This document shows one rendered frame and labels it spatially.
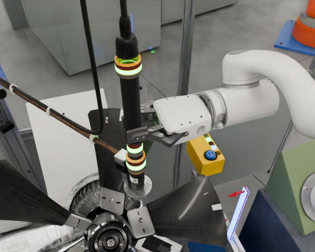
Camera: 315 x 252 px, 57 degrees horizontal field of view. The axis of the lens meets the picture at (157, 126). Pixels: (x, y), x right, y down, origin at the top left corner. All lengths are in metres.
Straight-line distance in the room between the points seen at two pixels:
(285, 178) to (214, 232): 0.40
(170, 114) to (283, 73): 0.22
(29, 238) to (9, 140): 0.48
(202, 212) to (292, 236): 0.44
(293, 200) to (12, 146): 1.14
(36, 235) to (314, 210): 0.97
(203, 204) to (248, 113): 0.40
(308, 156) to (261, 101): 0.63
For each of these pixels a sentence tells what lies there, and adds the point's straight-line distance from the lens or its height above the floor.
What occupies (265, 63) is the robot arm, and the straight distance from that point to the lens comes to 0.58.
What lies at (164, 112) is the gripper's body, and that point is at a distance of 0.59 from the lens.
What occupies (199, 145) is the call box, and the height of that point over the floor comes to 1.07.
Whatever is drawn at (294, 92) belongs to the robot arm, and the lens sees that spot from 0.56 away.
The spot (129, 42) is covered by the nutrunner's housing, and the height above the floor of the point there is 1.76.
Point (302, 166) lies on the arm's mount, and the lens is 1.22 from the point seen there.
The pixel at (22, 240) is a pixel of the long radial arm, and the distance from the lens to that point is 1.01.
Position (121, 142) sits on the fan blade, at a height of 1.38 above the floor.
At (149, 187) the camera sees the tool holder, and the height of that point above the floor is 1.37.
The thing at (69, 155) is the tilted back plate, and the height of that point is 1.21.
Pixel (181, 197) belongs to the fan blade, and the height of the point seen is 1.18.
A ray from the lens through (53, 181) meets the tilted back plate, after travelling 1.07.
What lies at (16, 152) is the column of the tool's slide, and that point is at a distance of 1.39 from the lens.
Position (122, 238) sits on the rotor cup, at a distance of 0.83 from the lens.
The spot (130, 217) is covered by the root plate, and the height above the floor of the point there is 1.19.
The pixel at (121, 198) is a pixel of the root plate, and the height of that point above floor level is 1.27.
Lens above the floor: 1.97
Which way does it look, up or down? 44 degrees down
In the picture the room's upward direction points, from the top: straight up
